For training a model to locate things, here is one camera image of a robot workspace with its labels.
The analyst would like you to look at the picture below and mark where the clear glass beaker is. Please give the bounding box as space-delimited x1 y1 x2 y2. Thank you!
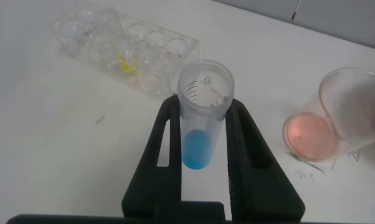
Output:
282 67 375 163

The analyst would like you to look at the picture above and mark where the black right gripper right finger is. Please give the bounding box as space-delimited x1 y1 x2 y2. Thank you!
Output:
225 98 306 222

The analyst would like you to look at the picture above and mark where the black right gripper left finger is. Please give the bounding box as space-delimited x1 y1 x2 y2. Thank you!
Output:
121 94 183 219

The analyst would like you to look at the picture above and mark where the test tube with blue pigment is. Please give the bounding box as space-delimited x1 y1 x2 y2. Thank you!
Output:
177 59 235 170

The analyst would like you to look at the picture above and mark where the clear plastic test tube rack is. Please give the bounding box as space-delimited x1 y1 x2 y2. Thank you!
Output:
49 0 199 99

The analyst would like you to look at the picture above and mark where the test tube with yellow pigment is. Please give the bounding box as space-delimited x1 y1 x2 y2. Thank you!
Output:
111 37 151 80

